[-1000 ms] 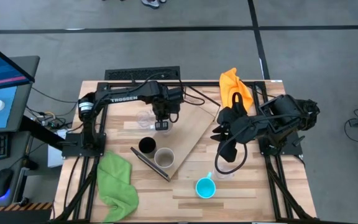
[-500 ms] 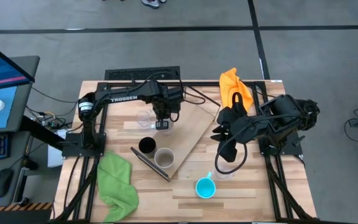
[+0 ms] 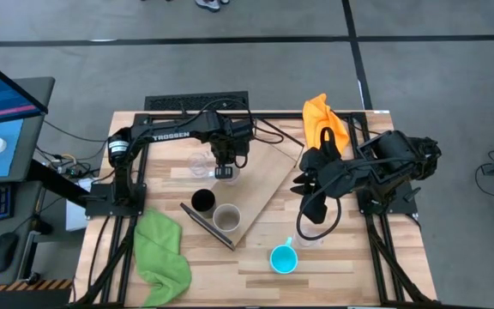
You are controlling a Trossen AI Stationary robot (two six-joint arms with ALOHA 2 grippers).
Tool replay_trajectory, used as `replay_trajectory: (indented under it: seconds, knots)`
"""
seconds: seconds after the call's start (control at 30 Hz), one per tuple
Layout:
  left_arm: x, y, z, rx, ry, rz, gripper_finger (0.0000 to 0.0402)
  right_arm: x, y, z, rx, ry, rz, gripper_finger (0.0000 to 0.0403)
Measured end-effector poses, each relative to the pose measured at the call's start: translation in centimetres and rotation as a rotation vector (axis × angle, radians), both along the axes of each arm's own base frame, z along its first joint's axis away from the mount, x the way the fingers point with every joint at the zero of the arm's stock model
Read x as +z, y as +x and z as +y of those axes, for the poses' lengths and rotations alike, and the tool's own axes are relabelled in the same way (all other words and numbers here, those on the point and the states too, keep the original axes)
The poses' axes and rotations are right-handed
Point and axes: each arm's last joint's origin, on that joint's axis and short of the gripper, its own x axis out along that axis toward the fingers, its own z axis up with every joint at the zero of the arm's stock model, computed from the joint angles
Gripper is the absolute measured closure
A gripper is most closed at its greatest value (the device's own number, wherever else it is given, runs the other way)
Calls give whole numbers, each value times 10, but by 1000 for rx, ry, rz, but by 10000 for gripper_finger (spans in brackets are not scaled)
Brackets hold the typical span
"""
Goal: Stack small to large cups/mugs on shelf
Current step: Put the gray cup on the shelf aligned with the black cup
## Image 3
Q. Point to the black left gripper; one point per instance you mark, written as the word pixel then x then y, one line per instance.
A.
pixel 230 141

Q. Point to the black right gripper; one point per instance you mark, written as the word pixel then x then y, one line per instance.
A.
pixel 328 176

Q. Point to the white patterned mug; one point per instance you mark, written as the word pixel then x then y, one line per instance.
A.
pixel 236 179

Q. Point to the clear glass cup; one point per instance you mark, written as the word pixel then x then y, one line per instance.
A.
pixel 199 165
pixel 308 232

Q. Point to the black cup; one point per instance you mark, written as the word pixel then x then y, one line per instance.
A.
pixel 203 200

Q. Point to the tall off-white cup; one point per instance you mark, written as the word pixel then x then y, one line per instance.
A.
pixel 226 217

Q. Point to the teal mug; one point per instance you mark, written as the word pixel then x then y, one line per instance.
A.
pixel 283 259

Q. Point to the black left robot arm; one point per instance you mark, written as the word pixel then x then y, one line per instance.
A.
pixel 170 129

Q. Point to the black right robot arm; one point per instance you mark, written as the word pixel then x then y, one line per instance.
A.
pixel 397 154

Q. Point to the black perforated floor grate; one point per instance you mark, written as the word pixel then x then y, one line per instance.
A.
pixel 195 101

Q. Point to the orange cloth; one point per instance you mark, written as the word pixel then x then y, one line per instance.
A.
pixel 320 120

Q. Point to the green cloth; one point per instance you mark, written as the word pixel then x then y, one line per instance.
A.
pixel 161 257

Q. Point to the person's shoe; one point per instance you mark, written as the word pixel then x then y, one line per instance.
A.
pixel 224 1
pixel 207 4

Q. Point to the white box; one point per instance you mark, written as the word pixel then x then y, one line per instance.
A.
pixel 77 206

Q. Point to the yellow black hazard strip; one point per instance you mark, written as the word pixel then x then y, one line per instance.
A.
pixel 24 284

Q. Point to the black computer mouse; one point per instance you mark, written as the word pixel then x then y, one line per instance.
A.
pixel 3 252

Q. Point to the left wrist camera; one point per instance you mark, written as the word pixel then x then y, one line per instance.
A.
pixel 223 172

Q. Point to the black aluminium rig frame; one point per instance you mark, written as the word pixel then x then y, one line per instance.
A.
pixel 281 115

